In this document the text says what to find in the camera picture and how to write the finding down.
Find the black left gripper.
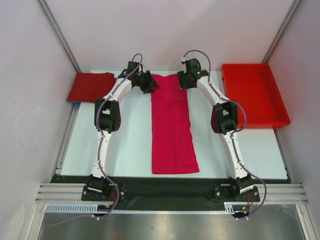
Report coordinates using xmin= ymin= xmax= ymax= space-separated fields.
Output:
xmin=136 ymin=70 xmax=160 ymax=94

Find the pink t shirt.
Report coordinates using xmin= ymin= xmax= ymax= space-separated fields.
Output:
xmin=151 ymin=74 xmax=200 ymax=175

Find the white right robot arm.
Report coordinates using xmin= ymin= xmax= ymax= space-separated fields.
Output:
xmin=177 ymin=57 xmax=254 ymax=201

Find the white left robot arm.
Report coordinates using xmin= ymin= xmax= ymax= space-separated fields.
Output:
xmin=82 ymin=60 xmax=160 ymax=201

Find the folded dark red shirt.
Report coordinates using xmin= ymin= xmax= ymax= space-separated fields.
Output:
xmin=66 ymin=72 xmax=116 ymax=103

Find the red plastic bin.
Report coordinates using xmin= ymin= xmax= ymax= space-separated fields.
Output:
xmin=221 ymin=63 xmax=291 ymax=129

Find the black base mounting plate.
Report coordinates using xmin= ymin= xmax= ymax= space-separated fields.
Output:
xmin=50 ymin=175 xmax=290 ymax=212

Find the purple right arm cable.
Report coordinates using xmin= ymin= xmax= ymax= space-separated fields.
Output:
xmin=180 ymin=50 xmax=268 ymax=221

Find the left corner frame post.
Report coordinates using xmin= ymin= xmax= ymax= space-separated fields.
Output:
xmin=36 ymin=0 xmax=81 ymax=73

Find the corner frame post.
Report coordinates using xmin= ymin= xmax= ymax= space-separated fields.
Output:
xmin=36 ymin=0 xmax=81 ymax=73
xmin=261 ymin=0 xmax=304 ymax=64

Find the right corner frame post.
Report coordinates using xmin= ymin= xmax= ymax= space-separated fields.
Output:
xmin=261 ymin=0 xmax=304 ymax=64

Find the grey slotted cable duct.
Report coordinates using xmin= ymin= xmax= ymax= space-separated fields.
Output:
xmin=46 ymin=202 xmax=118 ymax=214

